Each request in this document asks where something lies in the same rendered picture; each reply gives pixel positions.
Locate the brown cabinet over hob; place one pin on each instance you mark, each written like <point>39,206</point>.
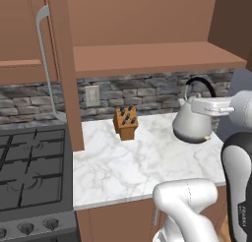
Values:
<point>19,32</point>

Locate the brown wall cabinet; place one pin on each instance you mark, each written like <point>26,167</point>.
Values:
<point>144,29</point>

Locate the wooden knife block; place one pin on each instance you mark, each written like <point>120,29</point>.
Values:
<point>126,126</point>

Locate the dark brown cabinet door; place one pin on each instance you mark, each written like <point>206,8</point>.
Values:
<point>233,26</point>

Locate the grey wall outlet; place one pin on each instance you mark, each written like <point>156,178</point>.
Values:
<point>92,95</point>

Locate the brown base cabinet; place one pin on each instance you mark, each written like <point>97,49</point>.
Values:
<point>118,223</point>

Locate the dark grey hob knob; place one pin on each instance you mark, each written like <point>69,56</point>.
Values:
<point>2,232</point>
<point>51,223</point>
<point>27,228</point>

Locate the dark grey gas hob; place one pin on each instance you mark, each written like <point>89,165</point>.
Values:
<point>32,173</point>

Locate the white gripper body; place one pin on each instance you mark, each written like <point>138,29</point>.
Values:
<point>210,105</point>

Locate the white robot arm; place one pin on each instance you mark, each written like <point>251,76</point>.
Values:
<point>183,200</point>

